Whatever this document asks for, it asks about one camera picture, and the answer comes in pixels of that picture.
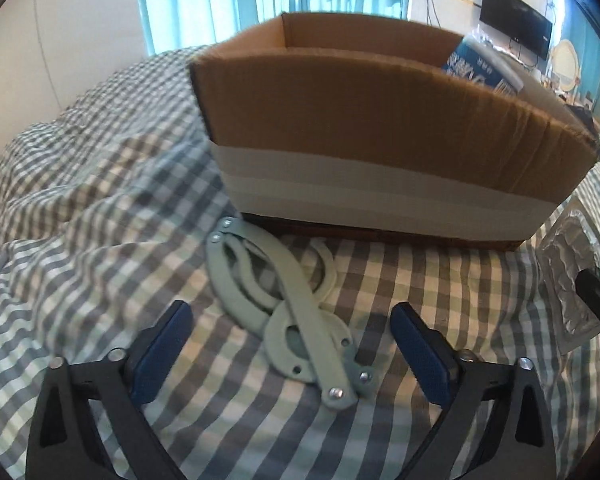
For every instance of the grey checked blanket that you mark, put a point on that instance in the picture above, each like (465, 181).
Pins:
(105, 210)

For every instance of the oval white vanity mirror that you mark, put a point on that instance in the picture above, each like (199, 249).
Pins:
(565, 65)

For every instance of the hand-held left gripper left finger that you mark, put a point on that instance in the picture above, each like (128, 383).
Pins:
(160, 355)

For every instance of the blue white packet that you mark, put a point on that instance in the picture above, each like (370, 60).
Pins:
(475, 62)

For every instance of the brown cardboard box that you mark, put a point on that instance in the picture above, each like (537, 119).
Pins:
(380, 125)

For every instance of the silver blister pack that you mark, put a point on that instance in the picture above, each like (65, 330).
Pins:
(570, 270)

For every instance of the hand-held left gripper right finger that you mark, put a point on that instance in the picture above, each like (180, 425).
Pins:
(425, 355)

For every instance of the black jacket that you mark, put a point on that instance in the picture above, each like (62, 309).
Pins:
(586, 120)

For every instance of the black wall television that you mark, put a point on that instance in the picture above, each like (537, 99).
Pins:
(517, 17)

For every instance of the narrow teal curtain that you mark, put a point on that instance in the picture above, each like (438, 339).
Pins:
(587, 50)

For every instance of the pale green folding jar opener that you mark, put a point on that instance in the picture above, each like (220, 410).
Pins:
(305, 310)

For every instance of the wide teal curtain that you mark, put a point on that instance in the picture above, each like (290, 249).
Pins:
(205, 0)

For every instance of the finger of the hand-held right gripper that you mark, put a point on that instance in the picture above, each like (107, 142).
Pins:
(597, 297)

